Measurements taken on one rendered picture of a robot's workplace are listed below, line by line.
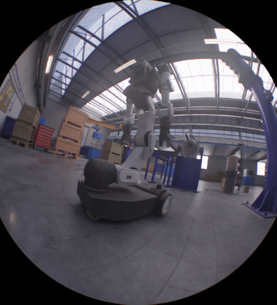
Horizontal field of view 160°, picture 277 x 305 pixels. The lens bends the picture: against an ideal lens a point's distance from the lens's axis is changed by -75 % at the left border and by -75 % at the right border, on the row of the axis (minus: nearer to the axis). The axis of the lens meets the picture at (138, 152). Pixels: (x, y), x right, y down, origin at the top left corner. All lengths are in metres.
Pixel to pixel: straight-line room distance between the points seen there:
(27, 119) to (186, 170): 5.18
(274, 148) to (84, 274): 1.97
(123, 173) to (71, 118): 4.12
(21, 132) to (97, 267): 4.00
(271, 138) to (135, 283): 1.90
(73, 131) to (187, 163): 4.30
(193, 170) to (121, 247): 2.49
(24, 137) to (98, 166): 3.64
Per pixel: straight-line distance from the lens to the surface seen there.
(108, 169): 0.59
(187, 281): 0.47
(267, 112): 1.99
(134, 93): 0.83
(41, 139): 4.30
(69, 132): 4.43
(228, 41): 5.42
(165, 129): 0.71
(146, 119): 0.86
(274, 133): 1.85
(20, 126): 4.14
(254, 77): 2.40
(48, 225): 0.56
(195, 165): 2.73
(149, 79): 1.00
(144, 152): 0.79
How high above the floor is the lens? 0.37
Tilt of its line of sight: 7 degrees up
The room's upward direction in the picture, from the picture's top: 12 degrees clockwise
